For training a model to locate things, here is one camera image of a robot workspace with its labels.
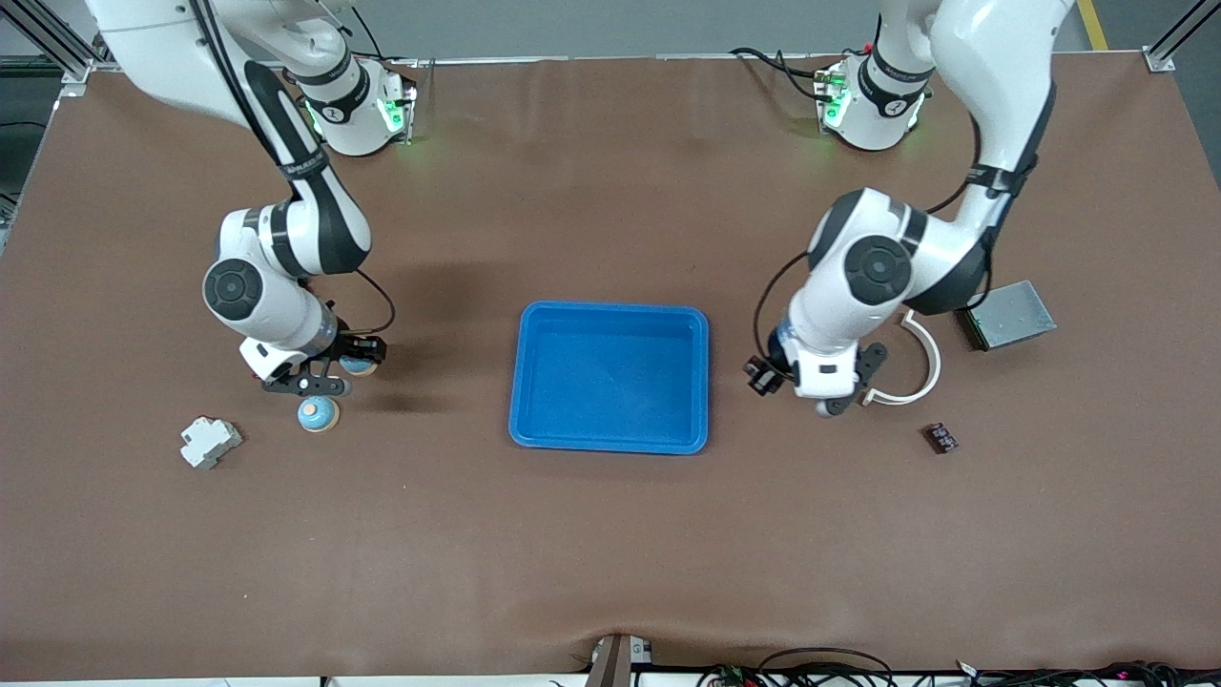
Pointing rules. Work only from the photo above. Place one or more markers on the blue plastic tray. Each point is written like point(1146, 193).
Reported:
point(610, 377)

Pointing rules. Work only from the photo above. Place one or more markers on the aluminium frame post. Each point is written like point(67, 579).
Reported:
point(57, 48)
point(1173, 43)

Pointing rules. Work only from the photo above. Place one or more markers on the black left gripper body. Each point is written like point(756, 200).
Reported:
point(775, 364)

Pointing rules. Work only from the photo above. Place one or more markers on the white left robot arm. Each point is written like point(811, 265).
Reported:
point(878, 272)

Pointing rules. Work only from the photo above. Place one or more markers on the metal bracket at table edge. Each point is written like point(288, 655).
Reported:
point(618, 660)

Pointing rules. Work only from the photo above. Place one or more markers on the blue bell with beige button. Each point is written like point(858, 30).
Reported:
point(361, 367)
point(318, 415)

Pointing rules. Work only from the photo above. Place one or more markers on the grey metal box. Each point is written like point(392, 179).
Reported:
point(1011, 317)

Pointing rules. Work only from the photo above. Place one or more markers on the white curved plastic piece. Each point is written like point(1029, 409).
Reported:
point(930, 367)

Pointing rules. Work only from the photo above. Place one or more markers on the white circuit breaker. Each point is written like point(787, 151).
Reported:
point(210, 442)

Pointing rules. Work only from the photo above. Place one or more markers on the brown table mat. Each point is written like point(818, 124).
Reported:
point(610, 553)

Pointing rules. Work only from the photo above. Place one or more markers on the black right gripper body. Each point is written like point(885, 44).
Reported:
point(350, 345)

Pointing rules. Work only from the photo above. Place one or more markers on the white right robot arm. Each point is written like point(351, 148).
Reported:
point(286, 315)

